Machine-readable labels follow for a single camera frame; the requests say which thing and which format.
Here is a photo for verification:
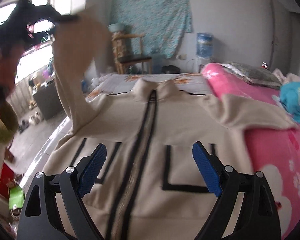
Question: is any wooden chair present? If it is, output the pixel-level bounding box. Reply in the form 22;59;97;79
115;34;152;74

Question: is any person forearm patterned sleeve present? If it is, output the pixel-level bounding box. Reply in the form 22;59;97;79
0;44;24;176

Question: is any turquoise cartoon cloth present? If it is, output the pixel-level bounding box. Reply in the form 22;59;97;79
279;82;300;124

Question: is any blue water bottle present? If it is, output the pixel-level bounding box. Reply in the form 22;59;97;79
196;33;213;59

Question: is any green bag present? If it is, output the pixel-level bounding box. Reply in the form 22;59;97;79
8;186;24;210

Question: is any teal plastic basin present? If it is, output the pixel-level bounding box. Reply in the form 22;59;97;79
108;23;125;33

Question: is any patterned cardboard box stack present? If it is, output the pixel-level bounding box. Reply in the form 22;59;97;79
112;31;127;74

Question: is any grey patterned pillow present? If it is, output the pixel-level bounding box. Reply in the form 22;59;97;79
221;62;282;90

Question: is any teal floral wall cloth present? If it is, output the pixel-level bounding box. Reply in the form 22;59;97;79
110;0;193;59

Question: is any pink floral blanket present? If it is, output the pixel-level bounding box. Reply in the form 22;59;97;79
202;63;300;239

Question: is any dark grey cabinet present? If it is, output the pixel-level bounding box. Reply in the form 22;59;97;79
32;82;63;120

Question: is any black small appliance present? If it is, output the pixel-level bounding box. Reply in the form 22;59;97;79
161;65;181;74

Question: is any white water dispenser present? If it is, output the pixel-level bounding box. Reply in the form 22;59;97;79
193;57;213;73

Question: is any beige zip jacket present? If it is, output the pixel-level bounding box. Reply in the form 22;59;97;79
43;11;296;239

